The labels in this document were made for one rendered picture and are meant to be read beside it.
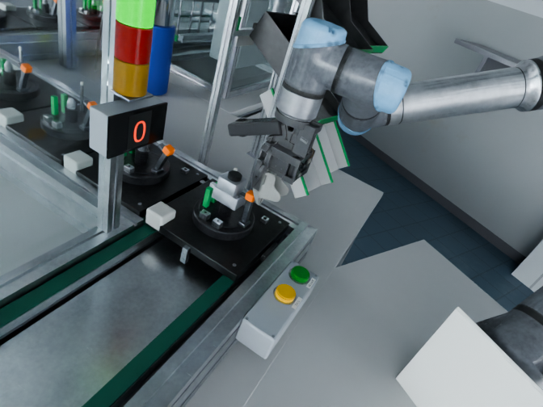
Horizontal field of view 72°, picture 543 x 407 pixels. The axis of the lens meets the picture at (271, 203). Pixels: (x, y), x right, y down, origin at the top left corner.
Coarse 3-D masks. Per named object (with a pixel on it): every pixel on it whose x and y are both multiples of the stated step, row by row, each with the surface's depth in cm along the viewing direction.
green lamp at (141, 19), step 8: (120, 0) 49; (128, 0) 49; (136, 0) 49; (144, 0) 49; (152, 0) 50; (120, 8) 50; (128, 8) 50; (136, 8) 50; (144, 8) 50; (152, 8) 51; (120, 16) 50; (128, 16) 50; (136, 16) 50; (144, 16) 51; (152, 16) 52; (128, 24) 51; (136, 24) 51; (144, 24) 51; (152, 24) 53
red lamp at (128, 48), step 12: (120, 24) 51; (120, 36) 52; (132, 36) 52; (144, 36) 52; (120, 48) 53; (132, 48) 52; (144, 48) 53; (120, 60) 54; (132, 60) 53; (144, 60) 54
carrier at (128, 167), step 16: (128, 160) 91; (144, 160) 90; (176, 160) 101; (128, 176) 86; (144, 176) 88; (160, 176) 90; (176, 176) 95; (192, 176) 97; (128, 192) 84; (144, 192) 86; (160, 192) 88; (176, 192) 90; (128, 208) 82; (144, 208) 82
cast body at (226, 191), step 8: (224, 176) 79; (232, 176) 78; (240, 176) 79; (216, 184) 83; (224, 184) 79; (232, 184) 78; (240, 184) 79; (216, 192) 81; (224, 192) 80; (232, 192) 79; (240, 192) 82; (224, 200) 81; (232, 200) 80; (240, 200) 80; (232, 208) 81
